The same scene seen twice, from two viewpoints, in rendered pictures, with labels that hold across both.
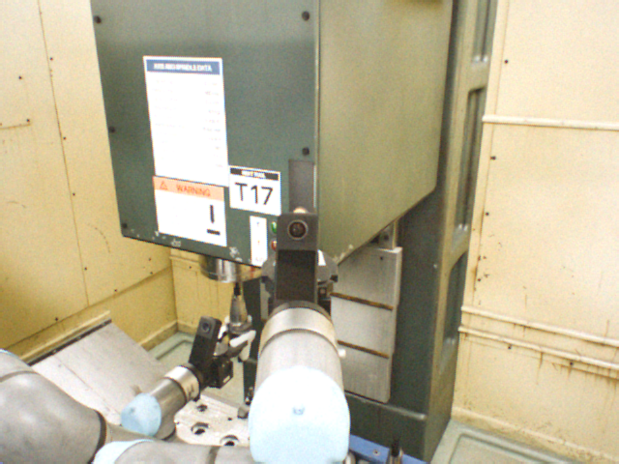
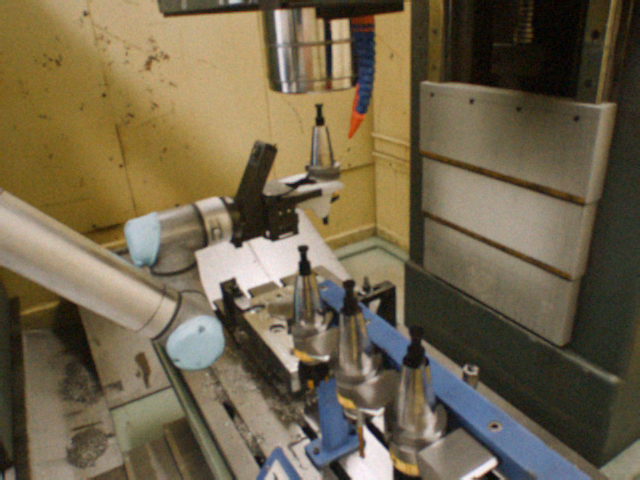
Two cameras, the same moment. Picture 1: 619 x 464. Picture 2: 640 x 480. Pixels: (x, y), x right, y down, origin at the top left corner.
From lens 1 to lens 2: 0.60 m
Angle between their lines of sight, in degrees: 30
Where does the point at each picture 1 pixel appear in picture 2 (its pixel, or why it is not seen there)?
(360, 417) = (526, 359)
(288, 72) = not seen: outside the picture
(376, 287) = (564, 167)
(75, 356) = not seen: hidden behind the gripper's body
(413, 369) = (609, 306)
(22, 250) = (211, 113)
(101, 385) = (269, 261)
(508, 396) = not seen: outside the picture
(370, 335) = (549, 244)
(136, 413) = (129, 228)
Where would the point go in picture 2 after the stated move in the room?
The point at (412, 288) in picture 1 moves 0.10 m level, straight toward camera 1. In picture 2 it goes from (625, 174) to (608, 190)
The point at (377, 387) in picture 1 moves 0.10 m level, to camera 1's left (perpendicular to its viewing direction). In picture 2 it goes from (551, 321) to (504, 310)
